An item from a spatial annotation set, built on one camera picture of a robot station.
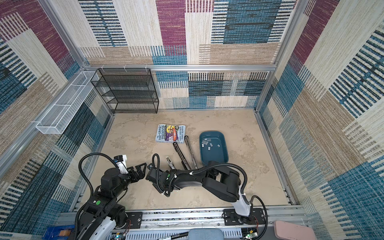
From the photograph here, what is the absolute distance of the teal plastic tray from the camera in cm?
94

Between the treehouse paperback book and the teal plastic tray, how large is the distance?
130mm

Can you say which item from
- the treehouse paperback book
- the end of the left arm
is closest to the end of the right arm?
the end of the left arm

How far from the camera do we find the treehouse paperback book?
1.04 meters
